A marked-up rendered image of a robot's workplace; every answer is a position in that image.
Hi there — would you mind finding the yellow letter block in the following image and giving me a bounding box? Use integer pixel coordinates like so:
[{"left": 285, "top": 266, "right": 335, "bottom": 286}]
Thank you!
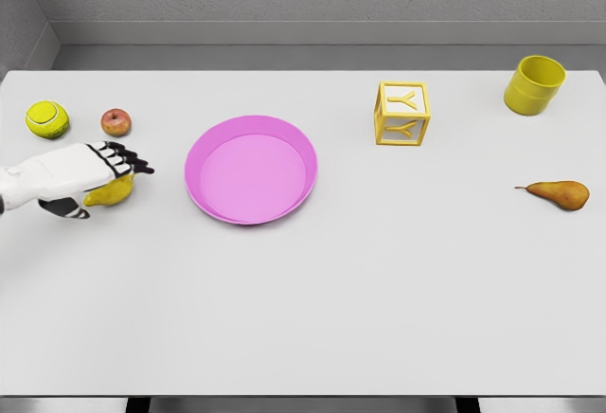
[{"left": 373, "top": 81, "right": 433, "bottom": 148}]

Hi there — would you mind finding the pink plate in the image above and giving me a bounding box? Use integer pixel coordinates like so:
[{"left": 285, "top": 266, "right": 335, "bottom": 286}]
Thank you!
[{"left": 184, "top": 115, "right": 319, "bottom": 227}]

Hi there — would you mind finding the brown pear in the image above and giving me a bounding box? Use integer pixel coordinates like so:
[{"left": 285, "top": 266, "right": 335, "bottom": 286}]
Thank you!
[{"left": 514, "top": 180, "right": 591, "bottom": 212}]

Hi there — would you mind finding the yellow tennis ball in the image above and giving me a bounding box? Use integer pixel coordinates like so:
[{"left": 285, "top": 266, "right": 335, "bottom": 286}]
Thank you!
[{"left": 25, "top": 100, "right": 71, "bottom": 141}]

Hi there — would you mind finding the red apple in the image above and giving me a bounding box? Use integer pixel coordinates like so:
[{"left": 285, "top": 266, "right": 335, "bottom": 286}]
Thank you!
[{"left": 99, "top": 108, "right": 133, "bottom": 138}]

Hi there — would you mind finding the yellow cup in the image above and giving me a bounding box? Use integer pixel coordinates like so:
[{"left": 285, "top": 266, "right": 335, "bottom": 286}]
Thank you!
[{"left": 503, "top": 55, "right": 568, "bottom": 117}]

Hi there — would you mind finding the yellow lemon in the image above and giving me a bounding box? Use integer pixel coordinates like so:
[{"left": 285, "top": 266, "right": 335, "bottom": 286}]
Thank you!
[{"left": 82, "top": 173, "right": 136, "bottom": 208}]

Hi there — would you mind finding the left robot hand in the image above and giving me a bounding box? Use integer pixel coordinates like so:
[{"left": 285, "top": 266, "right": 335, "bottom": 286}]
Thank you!
[{"left": 19, "top": 140, "right": 155, "bottom": 221}]

